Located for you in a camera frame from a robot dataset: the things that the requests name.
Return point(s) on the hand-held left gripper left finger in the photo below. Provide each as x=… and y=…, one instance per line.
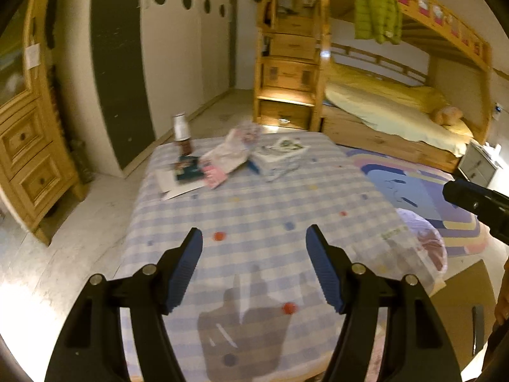
x=183, y=270

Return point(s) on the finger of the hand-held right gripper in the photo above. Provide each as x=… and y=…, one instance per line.
x=477, y=203

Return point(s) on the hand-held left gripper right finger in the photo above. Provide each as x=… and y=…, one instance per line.
x=326, y=274

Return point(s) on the white nightstand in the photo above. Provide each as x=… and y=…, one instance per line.
x=475, y=165

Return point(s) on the pastel rainbow rug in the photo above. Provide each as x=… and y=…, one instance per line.
x=401, y=183

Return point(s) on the white paper sheet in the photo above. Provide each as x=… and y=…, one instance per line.
x=171, y=186

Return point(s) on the blue checked tablecloth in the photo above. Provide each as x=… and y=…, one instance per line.
x=258, y=215

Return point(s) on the beige plush toy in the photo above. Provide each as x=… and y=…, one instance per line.
x=447, y=115

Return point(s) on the small pink packet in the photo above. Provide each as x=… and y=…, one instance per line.
x=214, y=177

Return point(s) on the dark printed card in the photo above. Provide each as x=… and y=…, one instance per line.
x=187, y=169

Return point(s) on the cardboard box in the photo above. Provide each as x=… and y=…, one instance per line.
x=457, y=310

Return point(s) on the pale yellow bedsheet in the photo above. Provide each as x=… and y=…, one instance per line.
x=389, y=121

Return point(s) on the white printed carton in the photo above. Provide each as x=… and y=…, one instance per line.
x=278, y=159

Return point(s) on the crumpled clear plastic wrapper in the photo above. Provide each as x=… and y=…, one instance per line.
x=234, y=151

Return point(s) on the yellow quilt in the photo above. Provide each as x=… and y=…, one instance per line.
x=397, y=91

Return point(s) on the small brown bottle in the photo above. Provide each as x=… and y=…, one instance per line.
x=181, y=133

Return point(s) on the wooden stair drawers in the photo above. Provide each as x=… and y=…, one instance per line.
x=290, y=75

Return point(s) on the tall wooden cabinet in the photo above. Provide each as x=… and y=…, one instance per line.
x=24, y=139

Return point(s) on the white wardrobe with round holes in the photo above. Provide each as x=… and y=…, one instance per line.
x=179, y=55

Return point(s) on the green puffer jacket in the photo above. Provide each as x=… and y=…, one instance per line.
x=375, y=12

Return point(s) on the white paper note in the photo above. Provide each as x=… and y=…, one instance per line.
x=33, y=56

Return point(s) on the small wall device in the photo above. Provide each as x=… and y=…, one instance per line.
x=497, y=109

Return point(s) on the wooden bunk bed frame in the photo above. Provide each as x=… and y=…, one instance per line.
x=377, y=139

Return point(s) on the black wall panel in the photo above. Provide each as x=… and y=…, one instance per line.
x=119, y=67

